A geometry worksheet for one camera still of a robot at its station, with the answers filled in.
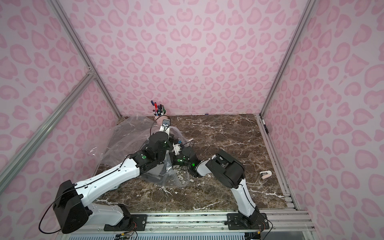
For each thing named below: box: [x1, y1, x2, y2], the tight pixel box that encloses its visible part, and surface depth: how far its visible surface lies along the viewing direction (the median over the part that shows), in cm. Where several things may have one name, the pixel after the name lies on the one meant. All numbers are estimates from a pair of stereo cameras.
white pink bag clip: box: [259, 170, 273, 180], surface depth 89 cm
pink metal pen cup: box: [154, 111, 166, 117], surface depth 107 cm
